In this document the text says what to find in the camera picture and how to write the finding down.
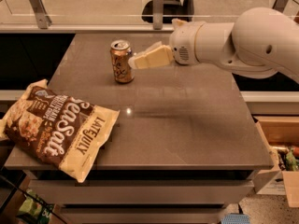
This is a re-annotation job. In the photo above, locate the black office chair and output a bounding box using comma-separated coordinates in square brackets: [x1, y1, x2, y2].
[140, 0, 198, 25]

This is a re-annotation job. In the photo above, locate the green snack bag on floor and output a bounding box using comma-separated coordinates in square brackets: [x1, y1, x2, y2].
[17, 189, 54, 224]

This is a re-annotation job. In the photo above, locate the left metal railing bracket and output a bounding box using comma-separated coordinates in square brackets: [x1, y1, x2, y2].
[29, 0, 52, 29]

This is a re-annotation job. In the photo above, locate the middle metal railing bracket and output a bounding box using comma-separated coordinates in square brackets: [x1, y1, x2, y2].
[152, 0, 164, 30]

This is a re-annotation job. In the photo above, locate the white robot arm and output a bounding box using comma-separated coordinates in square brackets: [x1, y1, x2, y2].
[129, 7, 299, 82]

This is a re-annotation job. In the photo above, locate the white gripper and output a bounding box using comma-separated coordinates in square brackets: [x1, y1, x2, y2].
[128, 19, 205, 69]

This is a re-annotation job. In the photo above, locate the orange patterned soda can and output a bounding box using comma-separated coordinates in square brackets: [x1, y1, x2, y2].
[110, 39, 134, 83]

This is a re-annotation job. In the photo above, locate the cardboard box with items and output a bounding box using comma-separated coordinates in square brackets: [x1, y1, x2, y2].
[253, 116, 299, 208]

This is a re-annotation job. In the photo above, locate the sea salt chips bag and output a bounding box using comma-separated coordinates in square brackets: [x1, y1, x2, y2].
[0, 79, 119, 183]

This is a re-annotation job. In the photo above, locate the blue mesh object on floor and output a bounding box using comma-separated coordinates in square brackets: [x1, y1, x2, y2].
[221, 214, 250, 224]

